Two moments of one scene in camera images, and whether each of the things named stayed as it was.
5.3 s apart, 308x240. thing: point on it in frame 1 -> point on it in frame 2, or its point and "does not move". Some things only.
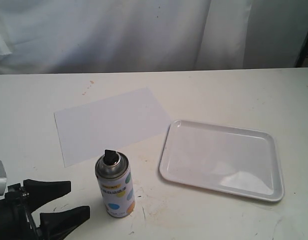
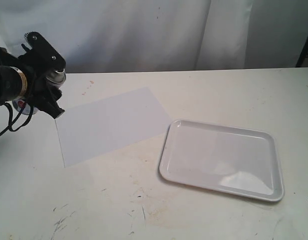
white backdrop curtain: [44, 36] does not move
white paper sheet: [87, 130] does not move
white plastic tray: [236, 161] does not move
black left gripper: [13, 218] -> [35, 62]
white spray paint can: [113, 170] -> [56, 77]
